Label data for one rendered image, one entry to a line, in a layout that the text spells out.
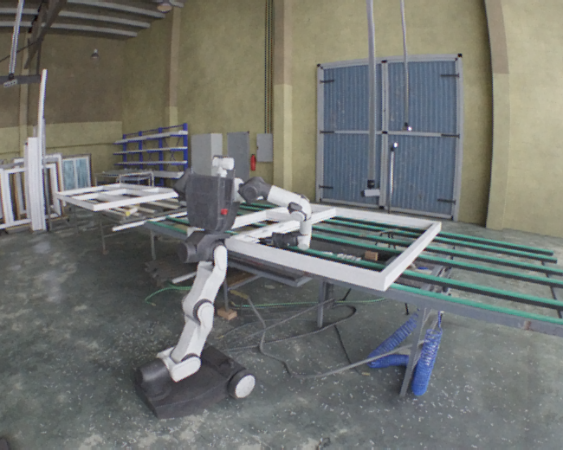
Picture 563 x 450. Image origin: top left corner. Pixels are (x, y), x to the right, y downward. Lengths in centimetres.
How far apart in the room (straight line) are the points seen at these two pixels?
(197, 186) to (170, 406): 123
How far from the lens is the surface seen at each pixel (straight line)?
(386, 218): 296
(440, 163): 799
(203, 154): 1188
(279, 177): 963
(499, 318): 155
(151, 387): 194
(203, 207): 170
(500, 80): 774
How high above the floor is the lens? 150
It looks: 14 degrees down
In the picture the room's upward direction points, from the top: straight up
